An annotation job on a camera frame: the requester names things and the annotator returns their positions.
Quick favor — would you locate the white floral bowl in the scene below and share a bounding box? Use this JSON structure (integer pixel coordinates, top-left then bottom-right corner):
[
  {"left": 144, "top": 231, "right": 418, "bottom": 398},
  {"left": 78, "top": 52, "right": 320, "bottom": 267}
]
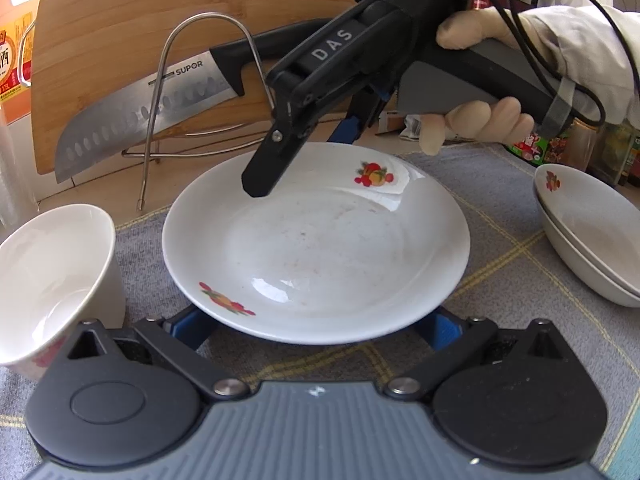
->
[{"left": 0, "top": 204, "right": 126, "bottom": 380}]

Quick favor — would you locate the right white sleeve forearm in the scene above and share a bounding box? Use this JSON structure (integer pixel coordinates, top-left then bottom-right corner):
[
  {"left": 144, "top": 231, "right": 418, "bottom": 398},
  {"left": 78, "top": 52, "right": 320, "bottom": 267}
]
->
[{"left": 520, "top": 6, "right": 639, "bottom": 128}]

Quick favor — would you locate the right gloved hand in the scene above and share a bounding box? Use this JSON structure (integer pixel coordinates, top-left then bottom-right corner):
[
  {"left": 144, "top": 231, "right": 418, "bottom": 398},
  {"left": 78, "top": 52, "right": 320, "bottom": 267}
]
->
[{"left": 419, "top": 8, "right": 535, "bottom": 155}]

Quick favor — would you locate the red white clipped bag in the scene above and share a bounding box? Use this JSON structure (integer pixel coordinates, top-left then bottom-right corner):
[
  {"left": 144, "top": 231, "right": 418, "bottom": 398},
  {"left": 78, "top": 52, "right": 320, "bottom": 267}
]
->
[{"left": 378, "top": 110, "right": 421, "bottom": 141}]

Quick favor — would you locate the grey checked dish towel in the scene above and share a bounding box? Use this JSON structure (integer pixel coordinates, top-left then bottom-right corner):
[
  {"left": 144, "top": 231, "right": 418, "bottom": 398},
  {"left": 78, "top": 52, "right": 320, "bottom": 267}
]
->
[{"left": 1, "top": 143, "right": 639, "bottom": 479}]

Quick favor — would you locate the green lidded sauce tub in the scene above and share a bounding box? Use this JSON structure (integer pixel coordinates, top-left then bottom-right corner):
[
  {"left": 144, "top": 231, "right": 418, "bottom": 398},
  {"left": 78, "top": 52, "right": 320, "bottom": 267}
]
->
[{"left": 506, "top": 132, "right": 568, "bottom": 167}]

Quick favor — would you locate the tall cling film roll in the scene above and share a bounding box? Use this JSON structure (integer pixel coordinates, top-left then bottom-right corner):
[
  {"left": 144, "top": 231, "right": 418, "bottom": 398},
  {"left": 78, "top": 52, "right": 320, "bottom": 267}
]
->
[{"left": 0, "top": 113, "right": 39, "bottom": 240}]

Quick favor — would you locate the yellow lidded spice jar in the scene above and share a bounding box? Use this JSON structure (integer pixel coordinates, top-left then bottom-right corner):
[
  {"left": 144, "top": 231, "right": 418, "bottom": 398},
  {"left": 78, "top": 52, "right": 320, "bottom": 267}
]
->
[{"left": 567, "top": 118, "right": 603, "bottom": 171}]

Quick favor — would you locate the clear bottle red cap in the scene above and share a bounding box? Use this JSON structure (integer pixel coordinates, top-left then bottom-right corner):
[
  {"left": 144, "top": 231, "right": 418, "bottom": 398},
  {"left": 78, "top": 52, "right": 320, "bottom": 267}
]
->
[{"left": 598, "top": 120, "right": 638, "bottom": 186}]

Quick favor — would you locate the bamboo cutting board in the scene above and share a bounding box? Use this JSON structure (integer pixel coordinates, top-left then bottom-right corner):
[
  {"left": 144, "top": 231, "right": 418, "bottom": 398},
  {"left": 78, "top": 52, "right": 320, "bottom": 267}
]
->
[{"left": 30, "top": 0, "right": 367, "bottom": 176}]

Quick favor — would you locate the orange cooking oil jug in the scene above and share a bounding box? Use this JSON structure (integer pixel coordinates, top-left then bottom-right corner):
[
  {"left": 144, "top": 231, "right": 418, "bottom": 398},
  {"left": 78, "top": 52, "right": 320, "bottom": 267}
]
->
[{"left": 0, "top": 0, "right": 39, "bottom": 124}]

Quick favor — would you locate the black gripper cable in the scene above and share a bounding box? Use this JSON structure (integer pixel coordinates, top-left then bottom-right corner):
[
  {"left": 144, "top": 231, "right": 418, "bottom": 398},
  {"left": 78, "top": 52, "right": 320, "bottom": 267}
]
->
[{"left": 470, "top": 0, "right": 640, "bottom": 129}]

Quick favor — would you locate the black handled santoku knife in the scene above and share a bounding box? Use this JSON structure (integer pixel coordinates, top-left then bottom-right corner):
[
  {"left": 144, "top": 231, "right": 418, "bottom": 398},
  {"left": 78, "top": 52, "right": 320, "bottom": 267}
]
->
[{"left": 54, "top": 18, "right": 328, "bottom": 182}]

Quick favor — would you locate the steel wire board stand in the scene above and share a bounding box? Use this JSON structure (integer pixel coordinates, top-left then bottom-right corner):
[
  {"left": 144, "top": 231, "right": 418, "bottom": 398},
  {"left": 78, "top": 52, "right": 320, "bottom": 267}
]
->
[{"left": 122, "top": 12, "right": 273, "bottom": 210}]

